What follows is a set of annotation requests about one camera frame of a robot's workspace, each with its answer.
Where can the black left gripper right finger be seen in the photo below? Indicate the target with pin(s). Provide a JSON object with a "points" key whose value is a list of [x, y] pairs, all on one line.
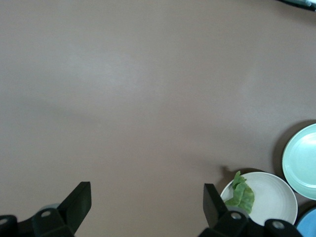
{"points": [[217, 212]]}

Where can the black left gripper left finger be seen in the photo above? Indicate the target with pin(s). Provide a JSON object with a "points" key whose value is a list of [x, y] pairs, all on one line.
{"points": [[71, 209]]}

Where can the green lettuce leaf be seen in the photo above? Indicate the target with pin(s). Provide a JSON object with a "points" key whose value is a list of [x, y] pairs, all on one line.
{"points": [[243, 195]]}

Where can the beige pink plate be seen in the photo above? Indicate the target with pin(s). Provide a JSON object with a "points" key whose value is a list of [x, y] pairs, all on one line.
{"points": [[271, 200]]}

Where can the blue plate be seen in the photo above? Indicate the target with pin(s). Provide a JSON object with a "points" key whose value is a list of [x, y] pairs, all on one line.
{"points": [[308, 223]]}

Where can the light green plate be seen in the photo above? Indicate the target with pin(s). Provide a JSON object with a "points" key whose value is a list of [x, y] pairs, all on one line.
{"points": [[302, 160]]}

